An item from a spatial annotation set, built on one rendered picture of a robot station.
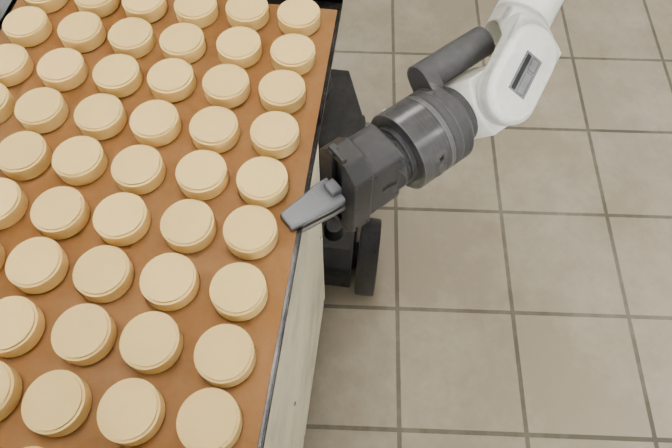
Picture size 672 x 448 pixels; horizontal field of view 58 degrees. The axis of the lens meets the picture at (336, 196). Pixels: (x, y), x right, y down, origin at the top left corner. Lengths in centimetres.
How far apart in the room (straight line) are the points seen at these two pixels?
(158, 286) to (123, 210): 9
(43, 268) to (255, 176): 21
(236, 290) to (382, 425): 104
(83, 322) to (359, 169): 27
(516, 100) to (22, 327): 50
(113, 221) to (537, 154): 151
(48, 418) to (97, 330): 7
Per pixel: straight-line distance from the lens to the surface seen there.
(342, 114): 171
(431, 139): 60
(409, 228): 171
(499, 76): 63
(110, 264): 58
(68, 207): 62
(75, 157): 65
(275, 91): 65
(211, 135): 63
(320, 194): 59
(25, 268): 61
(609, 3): 246
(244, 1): 75
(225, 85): 66
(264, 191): 58
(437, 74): 64
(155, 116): 65
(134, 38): 74
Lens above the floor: 151
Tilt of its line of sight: 60 degrees down
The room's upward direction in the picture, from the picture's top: straight up
